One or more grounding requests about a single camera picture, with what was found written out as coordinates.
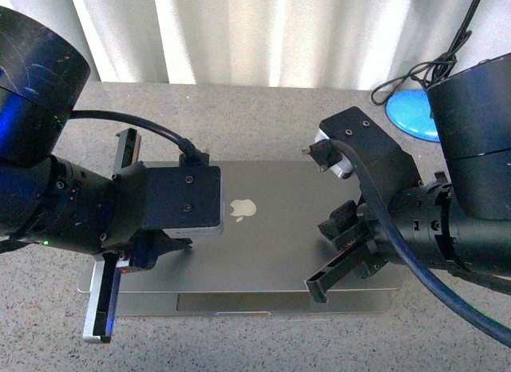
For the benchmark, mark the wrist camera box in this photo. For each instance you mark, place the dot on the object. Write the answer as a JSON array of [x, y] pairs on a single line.
[[184, 201], [393, 170]]

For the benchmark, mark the blue desk lamp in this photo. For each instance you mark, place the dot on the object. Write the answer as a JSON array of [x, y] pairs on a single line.
[[407, 106]]

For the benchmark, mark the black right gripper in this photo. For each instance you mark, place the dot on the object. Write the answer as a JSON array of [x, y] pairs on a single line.
[[423, 220]]

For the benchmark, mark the white corrugated curtain backdrop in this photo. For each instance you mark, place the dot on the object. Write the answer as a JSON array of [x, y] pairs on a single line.
[[346, 44]]

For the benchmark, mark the grey laptop computer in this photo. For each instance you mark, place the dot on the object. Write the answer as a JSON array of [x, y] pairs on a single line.
[[270, 246]]

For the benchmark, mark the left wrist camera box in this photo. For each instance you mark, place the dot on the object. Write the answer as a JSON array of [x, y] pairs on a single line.
[[184, 201]]

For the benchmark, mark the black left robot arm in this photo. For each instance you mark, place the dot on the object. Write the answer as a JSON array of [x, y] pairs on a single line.
[[42, 76]]

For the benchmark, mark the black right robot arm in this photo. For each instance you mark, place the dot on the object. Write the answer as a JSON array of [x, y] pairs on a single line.
[[460, 221]]

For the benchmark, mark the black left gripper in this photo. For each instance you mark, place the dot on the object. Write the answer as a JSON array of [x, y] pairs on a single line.
[[76, 213]]

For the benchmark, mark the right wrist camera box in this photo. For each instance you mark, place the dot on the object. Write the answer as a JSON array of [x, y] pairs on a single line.
[[393, 170]]

